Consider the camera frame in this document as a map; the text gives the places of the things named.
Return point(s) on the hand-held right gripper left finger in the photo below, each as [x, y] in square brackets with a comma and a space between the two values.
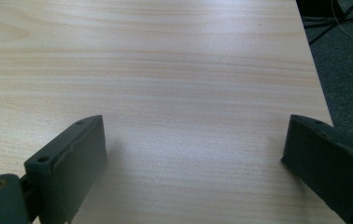
[72, 161]

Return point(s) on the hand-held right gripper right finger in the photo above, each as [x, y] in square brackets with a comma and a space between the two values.
[333, 168]

